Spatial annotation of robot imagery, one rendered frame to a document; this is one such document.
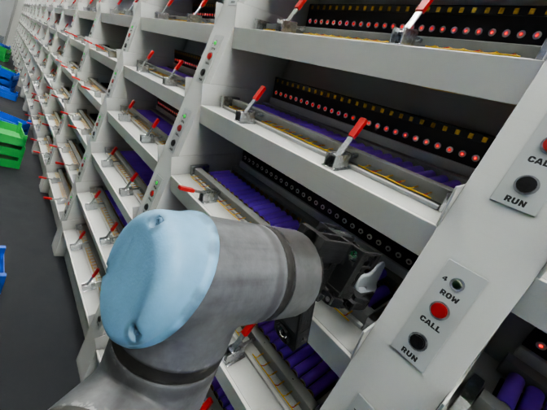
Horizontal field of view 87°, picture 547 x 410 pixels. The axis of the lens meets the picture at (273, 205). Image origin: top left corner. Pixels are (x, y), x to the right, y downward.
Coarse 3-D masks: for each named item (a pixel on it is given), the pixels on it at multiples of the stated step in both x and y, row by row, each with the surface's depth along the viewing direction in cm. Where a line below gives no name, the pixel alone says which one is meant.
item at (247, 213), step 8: (200, 168) 77; (200, 176) 75; (208, 176) 74; (208, 184) 72; (216, 184) 71; (224, 192) 67; (224, 200) 66; (232, 200) 65; (240, 200) 65; (232, 208) 64; (240, 208) 62; (248, 208) 63; (248, 216) 61; (256, 216) 60; (264, 224) 58; (352, 312) 43; (360, 312) 42; (368, 312) 41; (360, 320) 42
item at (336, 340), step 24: (192, 168) 77; (216, 168) 84; (288, 192) 70; (216, 216) 62; (360, 240) 56; (336, 312) 44; (312, 336) 42; (336, 336) 40; (360, 336) 35; (336, 360) 39
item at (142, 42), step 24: (144, 0) 114; (168, 0) 117; (192, 0) 122; (144, 48) 120; (168, 48) 125; (120, 72) 118; (120, 96) 122; (144, 96) 128; (96, 120) 128; (72, 216) 132
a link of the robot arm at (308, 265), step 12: (276, 228) 27; (288, 240) 26; (300, 240) 28; (300, 252) 26; (312, 252) 28; (300, 264) 25; (312, 264) 27; (300, 276) 25; (312, 276) 26; (300, 288) 25; (312, 288) 26; (300, 300) 26; (312, 300) 27; (288, 312) 26; (300, 312) 28
